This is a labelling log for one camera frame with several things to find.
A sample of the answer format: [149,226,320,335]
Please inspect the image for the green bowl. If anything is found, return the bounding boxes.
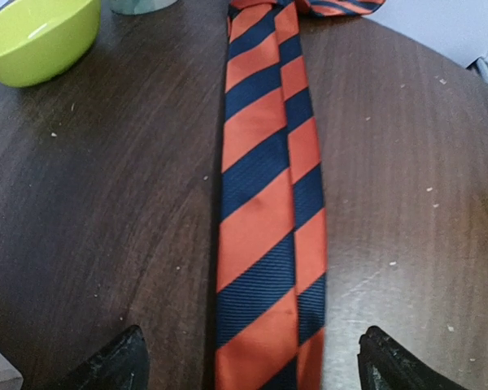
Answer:
[0,1,101,88]

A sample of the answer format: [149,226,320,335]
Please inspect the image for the red navy striped tie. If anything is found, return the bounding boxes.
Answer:
[215,1,380,389]

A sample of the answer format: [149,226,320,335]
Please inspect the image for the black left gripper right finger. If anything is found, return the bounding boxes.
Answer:
[357,326,465,390]

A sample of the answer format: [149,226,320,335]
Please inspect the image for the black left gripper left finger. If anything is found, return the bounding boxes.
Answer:
[59,325,150,389]

